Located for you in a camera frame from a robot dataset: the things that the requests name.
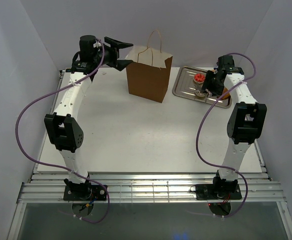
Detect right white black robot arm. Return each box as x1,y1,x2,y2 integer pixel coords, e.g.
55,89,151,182
196,54,267,202

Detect metal tray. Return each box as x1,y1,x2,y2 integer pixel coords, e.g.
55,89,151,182
172,66,218,105

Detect brown paper bag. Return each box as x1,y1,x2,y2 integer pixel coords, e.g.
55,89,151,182
125,29,173,103

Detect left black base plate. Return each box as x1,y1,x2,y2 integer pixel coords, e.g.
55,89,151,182
62,185,107,201

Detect brown croissant bread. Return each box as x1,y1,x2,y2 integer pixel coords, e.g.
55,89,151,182
221,87,230,100

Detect aluminium rail frame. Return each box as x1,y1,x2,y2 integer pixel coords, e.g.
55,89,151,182
18,171,286,204

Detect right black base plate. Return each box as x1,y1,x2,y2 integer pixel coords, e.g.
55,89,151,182
189,184,242,201

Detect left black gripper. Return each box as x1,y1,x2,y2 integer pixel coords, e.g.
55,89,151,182
93,37,133,72

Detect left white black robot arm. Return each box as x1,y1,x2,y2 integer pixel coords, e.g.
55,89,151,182
44,35,133,200

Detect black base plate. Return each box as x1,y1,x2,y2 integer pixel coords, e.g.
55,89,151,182
62,185,107,201
189,184,242,201

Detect red strawberry tart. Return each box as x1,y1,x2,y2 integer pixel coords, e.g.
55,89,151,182
193,73,206,84

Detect white sprinkled donut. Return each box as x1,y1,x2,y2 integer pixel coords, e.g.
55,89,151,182
195,91,207,98

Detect metal tongs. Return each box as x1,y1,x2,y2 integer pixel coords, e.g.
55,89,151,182
194,83,212,99

